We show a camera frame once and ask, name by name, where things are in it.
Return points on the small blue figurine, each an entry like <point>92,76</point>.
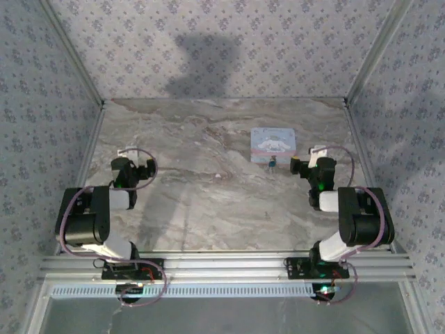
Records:
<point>273,161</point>

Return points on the pastel cartoon dog tin box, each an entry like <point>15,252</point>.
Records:
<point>273,141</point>

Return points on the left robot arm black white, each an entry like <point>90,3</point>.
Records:
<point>83,226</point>

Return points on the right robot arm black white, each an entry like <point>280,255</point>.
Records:
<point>365,226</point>

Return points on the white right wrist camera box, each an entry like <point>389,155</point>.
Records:
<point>318,154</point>

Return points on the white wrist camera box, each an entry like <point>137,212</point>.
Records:
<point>129,154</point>
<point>318,154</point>

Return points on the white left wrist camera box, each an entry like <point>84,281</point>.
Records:
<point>129,154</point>

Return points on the aluminium table side rail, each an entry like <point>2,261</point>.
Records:
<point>368,174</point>
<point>85,167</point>

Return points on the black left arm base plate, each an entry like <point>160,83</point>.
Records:
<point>153,269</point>

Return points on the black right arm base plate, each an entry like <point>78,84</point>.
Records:
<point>299,269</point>

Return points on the aluminium mounting rail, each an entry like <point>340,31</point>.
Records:
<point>226,266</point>

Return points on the aluminium corner post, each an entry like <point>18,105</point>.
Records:
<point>73,55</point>
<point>380,48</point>

